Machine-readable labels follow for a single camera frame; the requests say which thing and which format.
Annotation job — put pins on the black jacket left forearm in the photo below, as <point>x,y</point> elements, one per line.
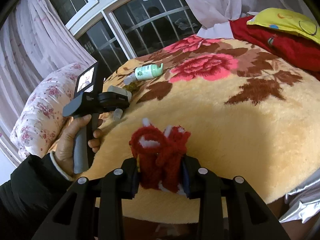
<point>28,197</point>

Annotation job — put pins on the window with metal bars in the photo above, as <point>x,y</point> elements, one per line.
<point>114,31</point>

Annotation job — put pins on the pink floral bolster pillow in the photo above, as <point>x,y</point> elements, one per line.
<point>41,120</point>

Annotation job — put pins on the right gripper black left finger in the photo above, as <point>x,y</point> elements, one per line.
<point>92,209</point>

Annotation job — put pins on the white squeeze tube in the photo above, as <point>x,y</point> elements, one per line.
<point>129,79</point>

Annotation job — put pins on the white jar pale lid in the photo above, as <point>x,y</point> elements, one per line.
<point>120,94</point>

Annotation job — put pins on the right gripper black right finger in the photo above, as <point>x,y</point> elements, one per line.
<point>229,208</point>

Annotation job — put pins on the white bed sheet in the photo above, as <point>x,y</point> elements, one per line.
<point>303,201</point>

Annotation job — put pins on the small white dropper bottle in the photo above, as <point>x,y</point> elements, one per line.
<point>117,114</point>

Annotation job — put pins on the left white curtain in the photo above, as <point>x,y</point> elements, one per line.
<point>34,43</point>

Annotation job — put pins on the person left hand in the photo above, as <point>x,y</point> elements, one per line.
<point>64,151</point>

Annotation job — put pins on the green frog lotion bottle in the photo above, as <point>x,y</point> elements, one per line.
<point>148,72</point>

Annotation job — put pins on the red quilt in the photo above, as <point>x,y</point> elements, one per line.
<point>300,52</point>

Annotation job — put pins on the red knitted ornament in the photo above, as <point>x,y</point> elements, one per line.
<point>159,154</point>

